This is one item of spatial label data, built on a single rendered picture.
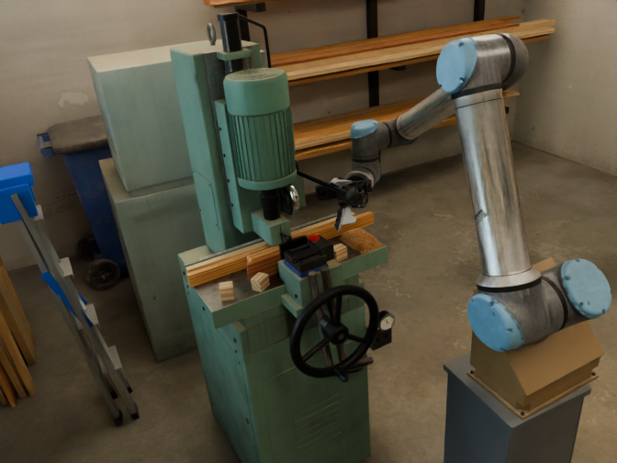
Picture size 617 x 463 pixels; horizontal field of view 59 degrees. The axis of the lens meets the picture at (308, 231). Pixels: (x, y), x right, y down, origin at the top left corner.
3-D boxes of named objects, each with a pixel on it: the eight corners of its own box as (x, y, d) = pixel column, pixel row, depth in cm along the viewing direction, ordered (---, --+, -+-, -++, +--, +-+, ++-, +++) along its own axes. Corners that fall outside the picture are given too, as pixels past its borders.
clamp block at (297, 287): (300, 309, 153) (297, 281, 148) (278, 287, 163) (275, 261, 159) (344, 290, 159) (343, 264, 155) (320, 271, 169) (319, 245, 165)
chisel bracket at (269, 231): (273, 252, 166) (269, 227, 163) (253, 234, 177) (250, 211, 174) (294, 244, 170) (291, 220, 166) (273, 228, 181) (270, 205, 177)
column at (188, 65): (227, 270, 188) (189, 54, 155) (204, 245, 206) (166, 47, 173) (284, 250, 197) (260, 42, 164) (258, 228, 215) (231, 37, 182)
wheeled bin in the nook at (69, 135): (88, 299, 327) (38, 145, 283) (77, 262, 371) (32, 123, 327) (191, 267, 352) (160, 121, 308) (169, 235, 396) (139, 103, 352)
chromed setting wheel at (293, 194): (295, 222, 181) (291, 187, 176) (278, 209, 191) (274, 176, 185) (303, 220, 183) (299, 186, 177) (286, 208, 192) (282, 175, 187)
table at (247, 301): (227, 348, 144) (223, 330, 142) (189, 296, 168) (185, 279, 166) (407, 274, 170) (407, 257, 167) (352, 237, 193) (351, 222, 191)
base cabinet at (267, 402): (269, 514, 193) (241, 358, 160) (210, 412, 238) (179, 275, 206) (372, 456, 211) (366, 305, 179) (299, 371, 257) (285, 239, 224)
